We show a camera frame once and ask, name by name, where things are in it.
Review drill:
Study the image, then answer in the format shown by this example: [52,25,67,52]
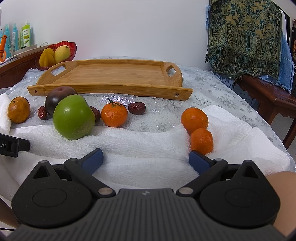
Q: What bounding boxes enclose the green lotion bottle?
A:
[21,20,31,49]

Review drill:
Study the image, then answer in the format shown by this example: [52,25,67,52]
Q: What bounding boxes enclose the yellow starfruit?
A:
[39,48,55,67]

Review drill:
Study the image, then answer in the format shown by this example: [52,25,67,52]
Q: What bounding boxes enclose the wooden bench right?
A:
[238,75,296,148]

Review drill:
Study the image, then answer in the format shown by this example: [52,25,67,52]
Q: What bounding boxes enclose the teal spray bottle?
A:
[11,23,19,52]
[4,24,11,58]

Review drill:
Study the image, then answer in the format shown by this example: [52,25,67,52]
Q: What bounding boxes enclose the wooden side cabinet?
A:
[0,45,48,88]

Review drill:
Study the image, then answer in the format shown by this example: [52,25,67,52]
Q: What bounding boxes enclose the large dull orange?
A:
[8,96,31,123]

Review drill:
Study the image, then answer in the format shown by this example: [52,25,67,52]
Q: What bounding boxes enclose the red glass fruit bowl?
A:
[35,41,77,70]

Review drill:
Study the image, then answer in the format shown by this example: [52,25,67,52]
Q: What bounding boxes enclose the white rectangular dish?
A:
[11,45,38,56]

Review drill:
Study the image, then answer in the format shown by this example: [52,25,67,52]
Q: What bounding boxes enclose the snowflake sheer tablecloth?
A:
[1,65,295,171]

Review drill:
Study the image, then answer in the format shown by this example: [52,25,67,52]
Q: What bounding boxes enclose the red date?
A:
[90,106,101,123]
[128,102,146,115]
[37,106,48,121]

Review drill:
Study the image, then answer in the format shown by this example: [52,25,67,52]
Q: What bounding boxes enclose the yellow mango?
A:
[54,45,71,64]

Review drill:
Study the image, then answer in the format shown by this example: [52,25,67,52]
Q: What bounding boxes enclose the stemmed small mandarin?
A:
[101,98,128,128]

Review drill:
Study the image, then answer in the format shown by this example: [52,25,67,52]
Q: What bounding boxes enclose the operator right hand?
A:
[266,171,296,237]

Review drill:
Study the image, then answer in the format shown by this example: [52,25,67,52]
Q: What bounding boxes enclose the bamboo serving tray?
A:
[28,59,193,101]

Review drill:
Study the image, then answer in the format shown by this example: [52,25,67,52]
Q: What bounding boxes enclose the dark purple plum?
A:
[45,86,77,117]

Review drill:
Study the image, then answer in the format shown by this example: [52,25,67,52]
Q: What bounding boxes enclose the green apple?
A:
[53,94,96,140]

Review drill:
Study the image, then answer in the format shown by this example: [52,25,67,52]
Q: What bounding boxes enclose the green patterned fringed shawl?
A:
[206,1,282,78]

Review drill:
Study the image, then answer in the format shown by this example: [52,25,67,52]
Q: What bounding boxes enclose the orange handled scissors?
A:
[0,35,7,62]

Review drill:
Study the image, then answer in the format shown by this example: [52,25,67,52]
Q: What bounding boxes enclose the white towel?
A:
[1,94,290,200]

